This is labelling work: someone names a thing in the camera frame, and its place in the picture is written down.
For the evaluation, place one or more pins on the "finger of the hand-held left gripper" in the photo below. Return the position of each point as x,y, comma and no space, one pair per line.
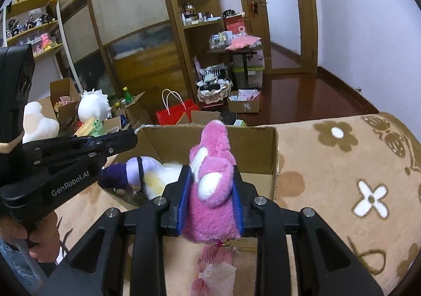
82,149

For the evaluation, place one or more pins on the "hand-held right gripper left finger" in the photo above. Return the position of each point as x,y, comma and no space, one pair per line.
183,207

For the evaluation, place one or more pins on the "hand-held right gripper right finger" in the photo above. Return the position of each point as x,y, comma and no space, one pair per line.
238,214

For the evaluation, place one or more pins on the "yellow white plush toy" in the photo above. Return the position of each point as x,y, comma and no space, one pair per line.
161,181

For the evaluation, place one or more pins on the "pink plush bear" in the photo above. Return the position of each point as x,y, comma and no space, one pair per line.
213,164

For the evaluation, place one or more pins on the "purple-haired plush doll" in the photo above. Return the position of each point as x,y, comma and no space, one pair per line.
131,171

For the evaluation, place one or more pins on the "person's left hand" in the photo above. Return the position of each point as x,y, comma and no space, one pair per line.
46,240

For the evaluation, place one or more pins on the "yellow ridged plush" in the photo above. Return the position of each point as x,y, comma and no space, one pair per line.
84,129

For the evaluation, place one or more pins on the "green frog plush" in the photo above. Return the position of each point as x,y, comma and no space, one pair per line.
98,126

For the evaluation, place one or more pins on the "white-haired plush head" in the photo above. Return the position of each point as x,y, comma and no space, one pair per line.
93,105

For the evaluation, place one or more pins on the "large white plush toy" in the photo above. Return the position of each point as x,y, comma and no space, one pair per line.
39,122

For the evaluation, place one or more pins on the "tall open cardboard box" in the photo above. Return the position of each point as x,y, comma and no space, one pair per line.
64,92

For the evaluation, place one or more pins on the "pink frilly tulle piece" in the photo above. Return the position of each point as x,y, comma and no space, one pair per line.
213,273

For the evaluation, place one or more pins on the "cardboard box with bottles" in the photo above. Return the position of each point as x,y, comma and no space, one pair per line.
135,112

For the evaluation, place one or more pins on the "green glass bottle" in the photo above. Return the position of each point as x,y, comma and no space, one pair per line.
127,95

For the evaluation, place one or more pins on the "flat cardboard piece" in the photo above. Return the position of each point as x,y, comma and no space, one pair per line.
200,117

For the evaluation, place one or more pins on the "red paper bag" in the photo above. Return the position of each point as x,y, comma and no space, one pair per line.
174,115

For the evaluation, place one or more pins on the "tan flower-print blanket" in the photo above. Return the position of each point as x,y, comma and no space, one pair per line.
329,184

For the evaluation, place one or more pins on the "low cardboard box pink items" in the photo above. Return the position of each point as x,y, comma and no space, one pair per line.
245,103

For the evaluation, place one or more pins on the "pink figure toy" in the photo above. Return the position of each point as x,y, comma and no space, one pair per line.
46,41

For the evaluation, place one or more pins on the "basket with striped plush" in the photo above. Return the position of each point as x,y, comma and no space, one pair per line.
213,85

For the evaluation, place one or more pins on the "wooden figurine shelf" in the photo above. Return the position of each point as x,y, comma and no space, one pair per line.
33,25

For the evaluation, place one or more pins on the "clear plastic storage box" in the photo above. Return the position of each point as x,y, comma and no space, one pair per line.
253,71

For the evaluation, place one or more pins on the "brown wooden wardrobe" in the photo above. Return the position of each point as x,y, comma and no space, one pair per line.
131,3

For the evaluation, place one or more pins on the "small side table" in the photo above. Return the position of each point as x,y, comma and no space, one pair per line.
240,52

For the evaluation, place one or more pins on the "pink cloth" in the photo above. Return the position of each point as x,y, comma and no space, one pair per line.
245,42

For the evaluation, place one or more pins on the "red gift box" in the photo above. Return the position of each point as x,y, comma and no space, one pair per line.
234,25

